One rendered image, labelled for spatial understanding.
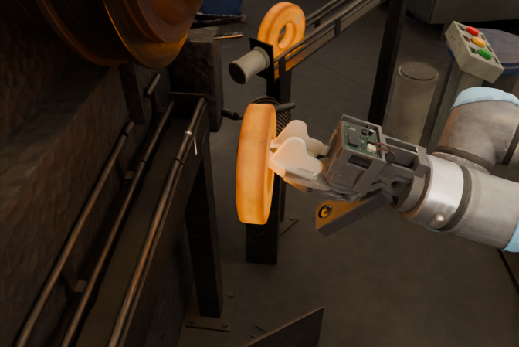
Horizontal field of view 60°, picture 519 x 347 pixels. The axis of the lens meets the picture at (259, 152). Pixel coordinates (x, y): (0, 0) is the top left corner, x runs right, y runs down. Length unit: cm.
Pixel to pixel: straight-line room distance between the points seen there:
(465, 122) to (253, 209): 38
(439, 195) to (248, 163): 24
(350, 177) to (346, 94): 175
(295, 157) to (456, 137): 30
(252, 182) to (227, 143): 143
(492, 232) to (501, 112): 21
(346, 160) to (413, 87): 94
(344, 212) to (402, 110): 92
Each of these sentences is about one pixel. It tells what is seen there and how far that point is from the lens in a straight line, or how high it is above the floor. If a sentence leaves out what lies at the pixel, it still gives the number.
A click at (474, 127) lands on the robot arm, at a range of 76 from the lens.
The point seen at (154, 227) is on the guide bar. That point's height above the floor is 70.
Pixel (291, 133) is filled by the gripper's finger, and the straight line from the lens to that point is 58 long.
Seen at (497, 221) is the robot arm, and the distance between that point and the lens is 63.
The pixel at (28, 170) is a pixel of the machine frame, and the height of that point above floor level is 87.
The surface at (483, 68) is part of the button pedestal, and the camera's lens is 145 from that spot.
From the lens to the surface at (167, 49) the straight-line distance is 69.
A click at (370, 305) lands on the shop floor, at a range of 147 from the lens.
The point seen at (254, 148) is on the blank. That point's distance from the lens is 52.
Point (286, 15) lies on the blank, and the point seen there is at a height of 76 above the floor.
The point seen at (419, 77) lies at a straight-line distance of 146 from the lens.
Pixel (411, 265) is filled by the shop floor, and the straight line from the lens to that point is 159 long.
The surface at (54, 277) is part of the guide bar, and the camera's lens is 63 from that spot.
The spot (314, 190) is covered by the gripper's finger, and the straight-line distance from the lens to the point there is 56.
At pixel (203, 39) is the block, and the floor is 80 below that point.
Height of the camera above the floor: 122
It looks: 40 degrees down
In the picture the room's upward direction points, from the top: straight up
